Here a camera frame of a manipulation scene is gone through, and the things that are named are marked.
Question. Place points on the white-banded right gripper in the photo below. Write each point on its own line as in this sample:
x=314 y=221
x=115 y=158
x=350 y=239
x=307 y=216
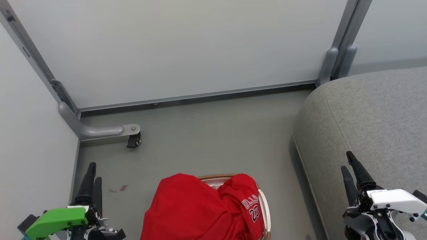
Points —
x=393 y=200

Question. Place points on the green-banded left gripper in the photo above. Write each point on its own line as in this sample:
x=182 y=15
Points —
x=56 y=220

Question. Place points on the red basketball jersey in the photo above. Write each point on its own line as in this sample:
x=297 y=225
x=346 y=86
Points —
x=190 y=210

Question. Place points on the grey fabric sofa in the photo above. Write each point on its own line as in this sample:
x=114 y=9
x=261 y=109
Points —
x=367 y=126

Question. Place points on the wicker-rimmed laundry basket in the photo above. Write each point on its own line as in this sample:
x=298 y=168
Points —
x=268 y=213

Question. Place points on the grey partition foot bracket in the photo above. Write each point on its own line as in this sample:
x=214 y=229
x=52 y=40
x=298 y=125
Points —
x=93 y=130

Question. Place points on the grey partition bottom rail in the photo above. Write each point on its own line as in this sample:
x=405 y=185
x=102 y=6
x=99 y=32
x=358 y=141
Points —
x=200 y=96

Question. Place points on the grey partition frame post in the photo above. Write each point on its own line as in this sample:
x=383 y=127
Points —
x=30 y=50

